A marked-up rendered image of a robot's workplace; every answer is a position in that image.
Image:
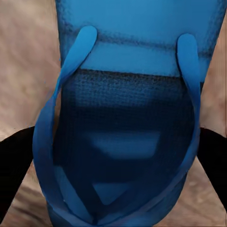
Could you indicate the sandal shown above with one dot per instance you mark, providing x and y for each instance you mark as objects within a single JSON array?
[{"x": 132, "y": 73}]

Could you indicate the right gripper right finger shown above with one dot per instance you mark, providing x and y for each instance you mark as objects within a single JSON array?
[{"x": 212, "y": 152}]

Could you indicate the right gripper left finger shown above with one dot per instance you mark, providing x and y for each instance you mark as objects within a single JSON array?
[{"x": 15, "y": 157}]

